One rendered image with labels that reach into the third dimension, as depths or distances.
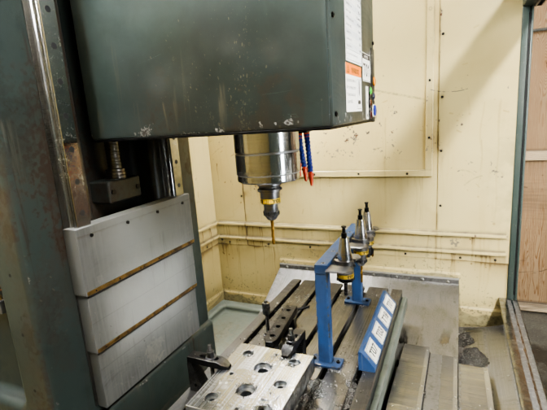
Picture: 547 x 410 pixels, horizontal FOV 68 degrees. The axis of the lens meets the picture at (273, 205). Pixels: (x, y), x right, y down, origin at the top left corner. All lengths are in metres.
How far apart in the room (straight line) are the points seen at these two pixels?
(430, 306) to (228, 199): 1.16
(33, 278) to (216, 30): 0.71
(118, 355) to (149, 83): 0.76
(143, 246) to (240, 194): 1.04
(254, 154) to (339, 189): 1.13
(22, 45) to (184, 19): 0.38
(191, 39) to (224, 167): 1.36
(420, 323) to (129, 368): 1.18
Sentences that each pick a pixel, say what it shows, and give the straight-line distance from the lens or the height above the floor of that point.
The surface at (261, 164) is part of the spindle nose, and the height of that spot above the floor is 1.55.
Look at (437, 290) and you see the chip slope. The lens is 2.04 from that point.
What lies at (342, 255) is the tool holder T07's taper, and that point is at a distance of 1.22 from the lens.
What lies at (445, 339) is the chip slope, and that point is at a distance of 1.88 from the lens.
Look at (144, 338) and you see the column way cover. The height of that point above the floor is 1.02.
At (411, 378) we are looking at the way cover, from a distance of 1.57.
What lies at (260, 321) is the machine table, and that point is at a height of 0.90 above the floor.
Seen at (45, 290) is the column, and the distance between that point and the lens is 1.14.
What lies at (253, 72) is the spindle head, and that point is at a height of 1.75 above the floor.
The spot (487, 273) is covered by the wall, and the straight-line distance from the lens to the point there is 2.07.
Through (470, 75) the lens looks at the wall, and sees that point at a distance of 1.92.
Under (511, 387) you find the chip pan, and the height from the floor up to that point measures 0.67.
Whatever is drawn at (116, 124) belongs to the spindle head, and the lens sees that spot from 1.11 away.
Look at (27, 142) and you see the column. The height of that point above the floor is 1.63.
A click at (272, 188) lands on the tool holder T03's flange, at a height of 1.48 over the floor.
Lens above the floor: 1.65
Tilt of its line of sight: 12 degrees down
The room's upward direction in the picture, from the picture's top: 4 degrees counter-clockwise
